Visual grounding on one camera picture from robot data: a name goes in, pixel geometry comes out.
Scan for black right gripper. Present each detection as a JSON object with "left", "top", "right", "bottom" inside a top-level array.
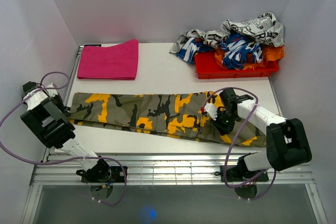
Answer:
[{"left": 209, "top": 110, "right": 238, "bottom": 136}]

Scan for camouflage yellow green trousers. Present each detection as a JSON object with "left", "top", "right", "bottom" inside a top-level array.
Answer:
[{"left": 69, "top": 91, "right": 266, "bottom": 147}]

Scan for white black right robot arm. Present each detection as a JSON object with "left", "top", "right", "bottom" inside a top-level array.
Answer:
[{"left": 203, "top": 88, "right": 312, "bottom": 182}]

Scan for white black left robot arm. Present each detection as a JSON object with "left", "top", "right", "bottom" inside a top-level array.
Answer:
[{"left": 20, "top": 82, "right": 112, "bottom": 183}]

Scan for folded pink trousers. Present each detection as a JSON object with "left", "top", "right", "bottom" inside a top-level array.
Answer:
[{"left": 77, "top": 39, "right": 139, "bottom": 80}]

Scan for blue white patterned trousers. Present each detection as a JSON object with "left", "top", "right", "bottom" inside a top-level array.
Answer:
[{"left": 175, "top": 33, "right": 262, "bottom": 65}]

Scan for orange trousers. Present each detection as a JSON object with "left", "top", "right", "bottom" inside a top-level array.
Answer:
[{"left": 215, "top": 45, "right": 284, "bottom": 70}]

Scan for newspaper print trousers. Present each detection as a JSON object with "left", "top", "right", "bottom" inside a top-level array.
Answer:
[{"left": 170, "top": 12, "right": 285, "bottom": 54}]

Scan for red plastic tray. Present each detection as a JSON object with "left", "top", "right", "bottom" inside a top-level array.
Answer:
[{"left": 195, "top": 46, "right": 284, "bottom": 79}]

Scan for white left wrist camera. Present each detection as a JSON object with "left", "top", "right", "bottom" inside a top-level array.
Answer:
[{"left": 46, "top": 83, "right": 58, "bottom": 98}]

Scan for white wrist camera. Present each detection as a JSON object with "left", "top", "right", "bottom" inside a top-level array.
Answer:
[
  {"left": 46, "top": 83, "right": 58, "bottom": 98},
  {"left": 201, "top": 103, "right": 218, "bottom": 121}
]

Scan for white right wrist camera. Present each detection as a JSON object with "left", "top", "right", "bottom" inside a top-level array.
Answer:
[{"left": 201, "top": 103, "right": 218, "bottom": 121}]

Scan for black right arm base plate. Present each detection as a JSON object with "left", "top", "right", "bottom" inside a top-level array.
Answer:
[{"left": 226, "top": 167, "right": 269, "bottom": 182}]

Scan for aluminium table frame rail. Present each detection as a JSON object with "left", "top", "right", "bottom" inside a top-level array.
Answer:
[{"left": 31, "top": 42, "right": 333, "bottom": 223}]

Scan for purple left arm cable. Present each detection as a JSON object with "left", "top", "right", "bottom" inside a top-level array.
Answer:
[{"left": 0, "top": 71, "right": 128, "bottom": 206}]

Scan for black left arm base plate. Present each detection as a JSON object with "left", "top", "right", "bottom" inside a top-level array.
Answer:
[{"left": 80, "top": 166, "right": 128, "bottom": 184}]

